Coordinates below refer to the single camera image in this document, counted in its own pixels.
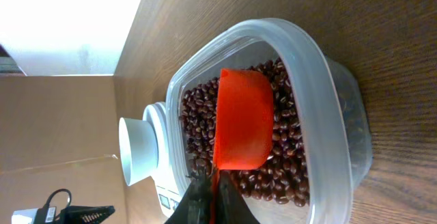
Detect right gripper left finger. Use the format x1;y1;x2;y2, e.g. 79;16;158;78
165;173;213;224

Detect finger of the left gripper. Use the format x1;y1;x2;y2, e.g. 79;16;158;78
64;206;115;224

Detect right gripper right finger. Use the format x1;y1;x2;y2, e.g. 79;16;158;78
215;171;259;224

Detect orange plastic measuring scoop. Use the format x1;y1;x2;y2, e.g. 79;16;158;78
210;68;274;223

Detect white digital kitchen scale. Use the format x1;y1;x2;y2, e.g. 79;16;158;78
143;102;182;218

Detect white round bowl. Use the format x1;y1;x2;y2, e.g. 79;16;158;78
119;117;158;186

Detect red adzuki beans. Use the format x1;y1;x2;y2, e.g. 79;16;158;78
180;59;310;207

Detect clear plastic food container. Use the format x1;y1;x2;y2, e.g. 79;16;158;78
166;18;372;223

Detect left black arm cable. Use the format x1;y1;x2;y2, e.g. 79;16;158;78
40;188;73;224

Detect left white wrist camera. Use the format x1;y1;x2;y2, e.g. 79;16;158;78
11;208;38;224

